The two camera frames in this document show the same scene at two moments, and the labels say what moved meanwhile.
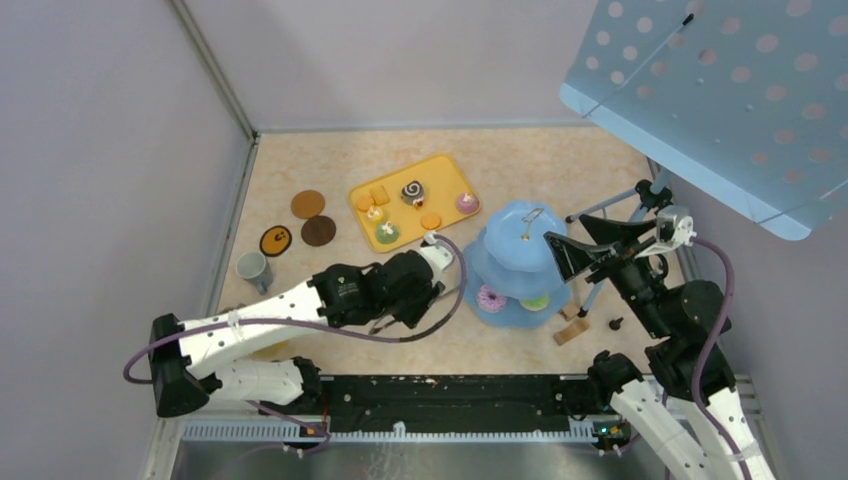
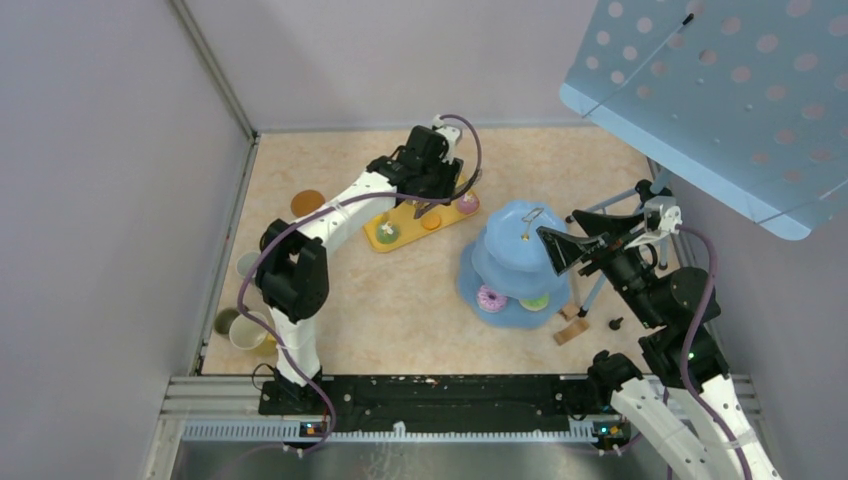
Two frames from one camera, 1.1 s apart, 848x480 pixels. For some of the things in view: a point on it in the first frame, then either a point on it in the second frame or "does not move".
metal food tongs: (383, 321) to (422, 206)
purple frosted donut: (488, 301) does not move
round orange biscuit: (430, 221) does not move
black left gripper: (425, 295) to (450, 176)
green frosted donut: (536, 303) does not move
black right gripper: (572, 256) does not move
